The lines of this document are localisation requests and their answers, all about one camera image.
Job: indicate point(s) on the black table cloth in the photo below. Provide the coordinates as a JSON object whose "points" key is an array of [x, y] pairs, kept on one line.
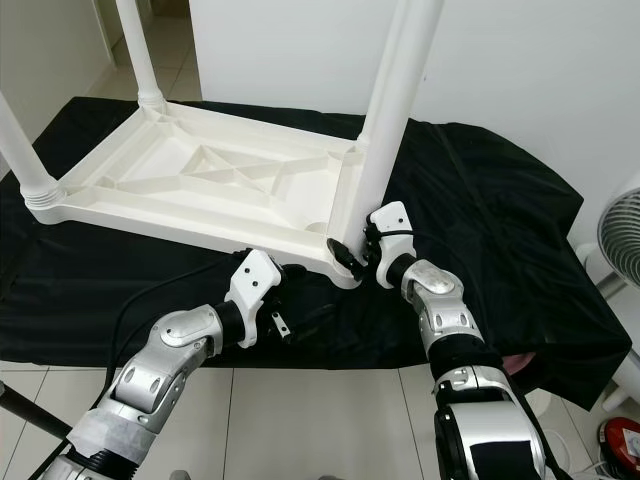
{"points": [[510, 200]]}

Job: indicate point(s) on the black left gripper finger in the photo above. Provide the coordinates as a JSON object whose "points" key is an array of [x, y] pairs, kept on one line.
{"points": [[310, 318], [292, 270]]}

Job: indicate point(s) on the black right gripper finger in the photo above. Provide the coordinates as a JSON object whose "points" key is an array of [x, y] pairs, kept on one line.
{"points": [[343, 255]]}

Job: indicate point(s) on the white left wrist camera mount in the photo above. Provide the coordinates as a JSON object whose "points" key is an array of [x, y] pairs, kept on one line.
{"points": [[255, 282]]}

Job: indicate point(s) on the white plastic table top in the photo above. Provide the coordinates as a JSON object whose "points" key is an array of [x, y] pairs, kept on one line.
{"points": [[180, 185]]}

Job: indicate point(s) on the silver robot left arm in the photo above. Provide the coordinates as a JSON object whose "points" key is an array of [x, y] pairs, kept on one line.
{"points": [[160, 370]]}

